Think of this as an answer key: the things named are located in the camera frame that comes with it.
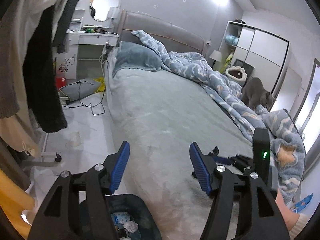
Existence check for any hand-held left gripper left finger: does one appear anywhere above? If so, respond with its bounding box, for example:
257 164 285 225
27 141 130 240

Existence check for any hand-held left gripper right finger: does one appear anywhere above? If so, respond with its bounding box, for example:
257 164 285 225
189 142 290 240

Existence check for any black bin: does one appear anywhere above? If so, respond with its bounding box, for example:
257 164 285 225
79 193 162 240

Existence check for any blue tissue pack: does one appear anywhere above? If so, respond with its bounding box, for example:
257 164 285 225
111 212 131 225

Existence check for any white fluffy cloth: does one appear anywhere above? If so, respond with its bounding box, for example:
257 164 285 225
124 221 138 233

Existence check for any person's right forearm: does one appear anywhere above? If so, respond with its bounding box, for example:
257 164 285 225
275 189 309 240

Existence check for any grey cat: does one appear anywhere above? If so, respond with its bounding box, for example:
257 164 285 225
241 77 277 112

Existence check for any bed with grey-green sheet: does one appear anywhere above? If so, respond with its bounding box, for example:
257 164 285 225
105 47 255 240

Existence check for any white cat bed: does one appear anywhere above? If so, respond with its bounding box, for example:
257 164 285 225
226 65 247 85

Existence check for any blue orange packet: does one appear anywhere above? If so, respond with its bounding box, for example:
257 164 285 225
294 194 313 212

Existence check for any white clothes rack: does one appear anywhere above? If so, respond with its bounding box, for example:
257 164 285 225
32 132 62 167

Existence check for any yellow plastic bag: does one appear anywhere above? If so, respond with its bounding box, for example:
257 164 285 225
93 77 107 93

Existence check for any blue cloud-patterned blanket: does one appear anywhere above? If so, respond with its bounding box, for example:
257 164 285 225
131 30 307 205

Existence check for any grey floor cushion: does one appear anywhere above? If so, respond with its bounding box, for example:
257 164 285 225
59 78 100 103

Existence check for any bedside lamp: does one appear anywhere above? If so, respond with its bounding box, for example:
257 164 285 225
209 50 222 69

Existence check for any white wardrobe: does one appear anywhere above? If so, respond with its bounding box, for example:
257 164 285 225
219 20 290 98

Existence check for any red bin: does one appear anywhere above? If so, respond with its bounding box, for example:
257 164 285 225
55 76 67 89

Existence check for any blue plush toy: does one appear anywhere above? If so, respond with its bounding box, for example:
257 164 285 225
225 34 238 46

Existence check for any beige coat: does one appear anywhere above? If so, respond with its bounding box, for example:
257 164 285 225
0 110 40 157

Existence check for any blue-grey pillow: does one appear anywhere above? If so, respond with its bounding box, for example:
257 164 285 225
112 41 163 78

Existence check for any black coat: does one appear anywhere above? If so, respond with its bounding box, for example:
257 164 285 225
22 5 68 133

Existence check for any white vanity table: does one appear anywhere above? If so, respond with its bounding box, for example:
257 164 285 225
66 9 120 74

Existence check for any grey padded headboard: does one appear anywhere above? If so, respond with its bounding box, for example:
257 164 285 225
120 9 204 55

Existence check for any white cylinder lamp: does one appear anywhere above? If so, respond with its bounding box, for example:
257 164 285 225
108 6 121 28

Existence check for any dark vest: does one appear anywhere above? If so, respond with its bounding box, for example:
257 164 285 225
51 0 83 54

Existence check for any grey knit coat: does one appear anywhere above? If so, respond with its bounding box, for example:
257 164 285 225
0 0 33 119

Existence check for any round mirror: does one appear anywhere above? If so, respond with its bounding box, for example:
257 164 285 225
89 0 120 22

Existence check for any black cable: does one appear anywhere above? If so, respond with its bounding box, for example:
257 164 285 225
62 80 105 117

